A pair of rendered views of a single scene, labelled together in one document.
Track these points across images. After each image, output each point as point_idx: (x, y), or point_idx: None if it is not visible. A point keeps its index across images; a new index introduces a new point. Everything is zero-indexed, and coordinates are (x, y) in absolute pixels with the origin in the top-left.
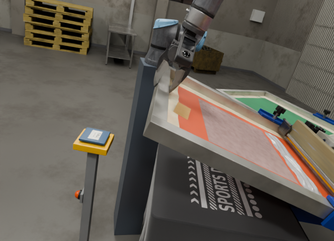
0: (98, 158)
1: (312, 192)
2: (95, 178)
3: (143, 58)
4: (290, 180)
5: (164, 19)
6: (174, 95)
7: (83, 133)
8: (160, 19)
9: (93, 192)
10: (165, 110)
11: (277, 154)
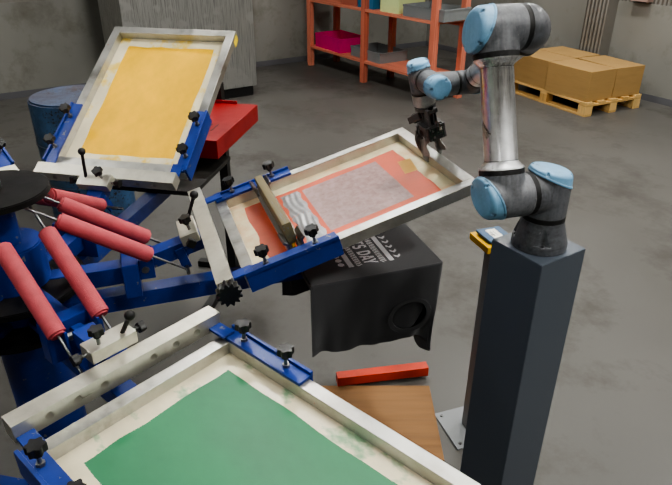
0: (487, 261)
1: (301, 170)
2: (483, 285)
3: (573, 246)
4: (309, 187)
5: (548, 163)
6: (427, 173)
7: (503, 230)
8: (558, 165)
9: (480, 299)
10: (405, 137)
11: (315, 207)
